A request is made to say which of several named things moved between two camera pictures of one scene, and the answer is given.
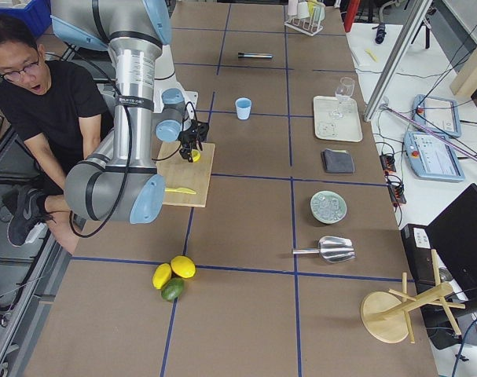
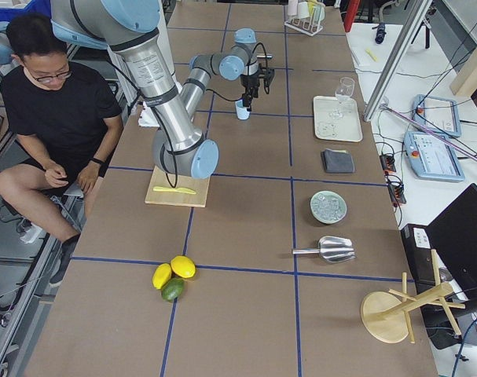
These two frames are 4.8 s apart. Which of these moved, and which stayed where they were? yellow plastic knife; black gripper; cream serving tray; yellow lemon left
Moved: black gripper
Stayed: yellow lemon left; cream serving tray; yellow plastic knife
